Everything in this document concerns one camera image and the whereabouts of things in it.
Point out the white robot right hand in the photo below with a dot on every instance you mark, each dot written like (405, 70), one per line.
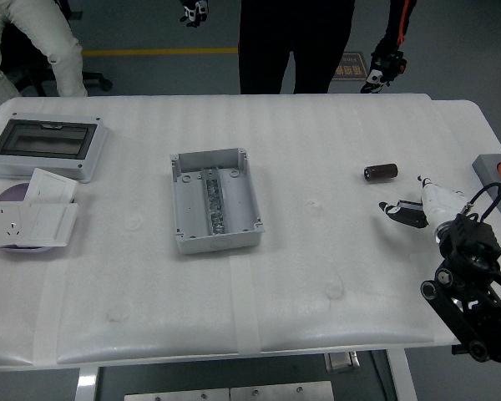
(438, 204)

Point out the person's right hand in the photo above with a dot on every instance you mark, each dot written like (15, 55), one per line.
(194, 12)

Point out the open grey junction box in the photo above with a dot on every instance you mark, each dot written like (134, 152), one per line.
(238, 200)

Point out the person in white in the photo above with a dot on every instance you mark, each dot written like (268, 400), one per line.
(46, 33)

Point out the white foam mat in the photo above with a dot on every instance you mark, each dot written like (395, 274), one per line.
(317, 271)

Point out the white wall switch panel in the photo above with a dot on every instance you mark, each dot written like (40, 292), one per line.
(50, 186)
(50, 223)

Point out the grey block base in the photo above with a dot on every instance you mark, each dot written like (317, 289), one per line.
(494, 188)

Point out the grey distribution box dark window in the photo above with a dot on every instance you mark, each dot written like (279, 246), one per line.
(42, 140)

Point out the black office chair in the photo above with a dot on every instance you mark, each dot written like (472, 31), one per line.
(98, 81)

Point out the person in black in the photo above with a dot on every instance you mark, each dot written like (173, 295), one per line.
(296, 33)

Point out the person's left hand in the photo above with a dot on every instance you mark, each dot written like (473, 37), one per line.
(384, 69)

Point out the person's left forearm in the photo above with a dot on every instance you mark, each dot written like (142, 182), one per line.
(394, 25)

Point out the black cylindrical battery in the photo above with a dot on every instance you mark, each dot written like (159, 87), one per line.
(382, 173)

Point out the black table control panel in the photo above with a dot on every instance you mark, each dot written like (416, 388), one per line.
(459, 350)

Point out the grey metal bracket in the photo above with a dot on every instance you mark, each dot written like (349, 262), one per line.
(341, 362)

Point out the white wall socket panel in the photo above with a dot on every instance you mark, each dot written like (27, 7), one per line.
(4, 225)

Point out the metal mounting rail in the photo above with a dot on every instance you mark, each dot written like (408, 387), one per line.
(214, 200)

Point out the white table leg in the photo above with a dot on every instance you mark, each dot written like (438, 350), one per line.
(85, 384)
(401, 376)

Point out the purple round plate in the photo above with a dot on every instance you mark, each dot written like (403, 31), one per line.
(10, 193)

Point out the brown floor sign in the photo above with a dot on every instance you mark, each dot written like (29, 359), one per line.
(350, 69)

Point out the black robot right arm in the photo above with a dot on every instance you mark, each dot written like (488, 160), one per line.
(472, 242)

